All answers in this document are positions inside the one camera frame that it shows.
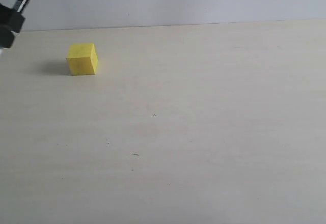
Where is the yellow foam cube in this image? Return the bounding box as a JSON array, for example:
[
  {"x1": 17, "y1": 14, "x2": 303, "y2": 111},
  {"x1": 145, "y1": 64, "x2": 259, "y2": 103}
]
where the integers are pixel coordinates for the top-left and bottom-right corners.
[{"x1": 66, "y1": 43, "x2": 98, "y2": 76}]

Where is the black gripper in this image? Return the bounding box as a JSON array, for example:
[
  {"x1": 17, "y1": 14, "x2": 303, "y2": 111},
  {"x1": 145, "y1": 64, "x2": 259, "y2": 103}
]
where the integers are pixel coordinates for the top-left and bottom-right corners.
[{"x1": 0, "y1": 4, "x2": 25, "y2": 49}]

